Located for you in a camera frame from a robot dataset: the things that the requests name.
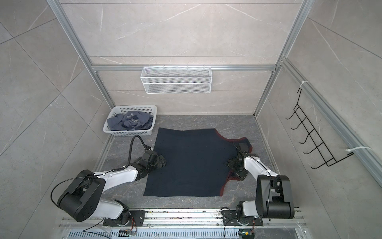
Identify white wire mesh wall basket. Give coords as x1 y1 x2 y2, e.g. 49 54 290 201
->
140 66 213 94

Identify small circuit board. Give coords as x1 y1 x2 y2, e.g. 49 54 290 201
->
118 230 137 237

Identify black wire hook rack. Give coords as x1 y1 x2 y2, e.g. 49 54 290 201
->
285 89 355 169

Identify aluminium frame profiles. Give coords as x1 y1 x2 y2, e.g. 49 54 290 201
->
48 1 382 185

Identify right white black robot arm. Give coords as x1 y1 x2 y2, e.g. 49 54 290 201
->
227 143 294 220

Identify white slotted cable duct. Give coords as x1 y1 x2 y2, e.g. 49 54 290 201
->
66 229 240 239

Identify white plastic laundry basket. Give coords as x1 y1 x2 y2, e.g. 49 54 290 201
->
102 105 157 136

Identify white zip tie lower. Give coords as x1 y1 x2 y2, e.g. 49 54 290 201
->
345 146 372 152

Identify aluminium mounting rail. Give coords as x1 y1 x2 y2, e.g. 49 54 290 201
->
138 208 306 229

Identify grey blue tank top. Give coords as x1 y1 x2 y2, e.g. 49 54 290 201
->
107 111 153 131

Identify navy tank top red trim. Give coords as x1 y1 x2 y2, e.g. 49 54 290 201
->
143 128 252 197

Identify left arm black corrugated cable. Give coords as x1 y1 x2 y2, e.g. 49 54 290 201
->
124 135 150 169

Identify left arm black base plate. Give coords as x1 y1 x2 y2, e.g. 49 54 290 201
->
102 210 146 227

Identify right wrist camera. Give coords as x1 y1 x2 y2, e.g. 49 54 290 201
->
237 143 250 154

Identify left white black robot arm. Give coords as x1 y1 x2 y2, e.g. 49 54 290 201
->
55 149 166 226

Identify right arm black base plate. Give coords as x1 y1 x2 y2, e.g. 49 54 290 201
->
220 208 264 227

